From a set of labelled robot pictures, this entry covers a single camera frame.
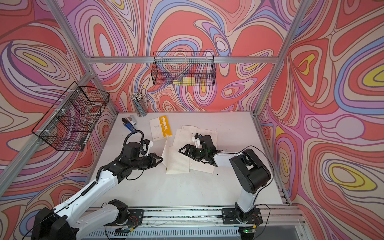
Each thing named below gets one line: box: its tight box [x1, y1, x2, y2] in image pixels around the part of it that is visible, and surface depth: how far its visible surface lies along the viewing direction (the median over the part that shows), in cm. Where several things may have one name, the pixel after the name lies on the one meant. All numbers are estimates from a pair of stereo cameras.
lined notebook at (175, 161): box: [161, 135, 190, 174], surface depth 91 cm
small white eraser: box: [128, 115, 138, 126], surface depth 113 cm
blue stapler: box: [121, 117, 136, 133], surface depth 110 cm
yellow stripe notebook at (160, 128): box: [149, 115, 173, 141], surface depth 111 cm
